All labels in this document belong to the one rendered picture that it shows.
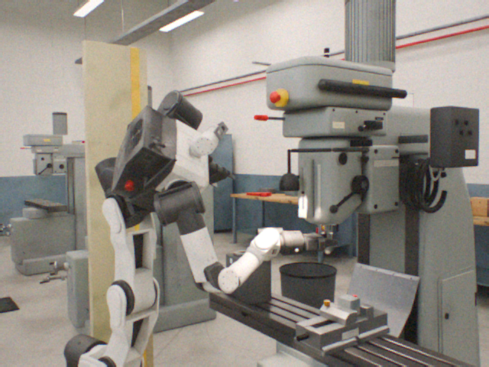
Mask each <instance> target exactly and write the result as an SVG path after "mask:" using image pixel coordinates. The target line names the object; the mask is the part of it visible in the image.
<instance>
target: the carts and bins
mask: <svg viewBox="0 0 489 367"><path fill-rule="evenodd" d="M279 272H280V283H281V294H282V297H286V298H289V299H291V300H294V301H297V302H300V303H301V304H305V305H308V306H310V307H315V308H317V309H321V308H322V306H323V304H324V300H330V303H331V302H332V303H334V302H335V279H336V273H337V268H336V267H334V266H332V265H328V264H324V263H318V262H306V261H304V262H293V263H288V264H285V265H281V266H280V267H279Z"/></svg>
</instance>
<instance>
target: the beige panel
mask: <svg viewBox="0 0 489 367"><path fill-rule="evenodd" d="M82 46H83V97H84V124H85V150H86V202H87V229H88V255H89V307H90V333H91V337H93V338H96V339H99V340H101V341H103V342H106V343H107V344H108V342H109V340H110V339H111V337H112V333H113V331H112V328H111V322H110V319H111V314H110V310H108V304H107V301H106V293H107V290H108V289H109V288H110V286H111V285H112V283H113V282H114V281H115V249H114V247H113V244H112V241H111V227H110V225H109V224H108V222H107V221H106V219H105V217H104V215H103V213H102V204H103V202H104V201H105V196H104V192H103V190H102V187H101V184H100V182H99V179H98V177H97V175H96V172H95V166H96V164H97V163H98V162H100V161H101V160H103V159H105V158H111V157H117V156H118V152H119V149H120V147H121V144H122V142H123V140H124V138H125V135H126V133H127V128H128V125H129V124H131V122H132V121H133V120H134V119H135V118H136V116H137V115H138V113H139V112H140V111H141V110H142V109H143V108H144V107H145V106H146V105H147V49H144V48H139V47H129V46H123V45H118V44H107V43H102V42H96V41H83V42H82ZM143 358H144V367H154V360H153V330H152V331H151V334H150V336H149V339H148V342H147V345H146V348H145V350H144V354H143Z"/></svg>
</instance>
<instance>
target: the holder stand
mask: <svg viewBox="0 0 489 367"><path fill-rule="evenodd" d="M245 252H246V250H237V251H234V252H233V253H230V254H226V268H229V267H230V266H231V265H232V264H233V263H235V262H236V261H237V260H238V259H239V258H240V257H241V256H243V255H244V254H245ZM230 295H232V296H233V297H236V298H238V299H239V300H241V301H242V302H244V303H246V304H247V305H251V304H258V303H263V302H268V301H272V294H271V260H270V261H265V260H263V261H262V262H261V263H260V264H259V265H258V267H257V268H256V269H255V270H254V271H253V272H252V273H251V274H250V276H249V277H248V279H247V280H246V281H245V282H244V283H243V285H242V286H240V287H238V288H236V289H235V290H234V291H233V292H232V293H231V294H230Z"/></svg>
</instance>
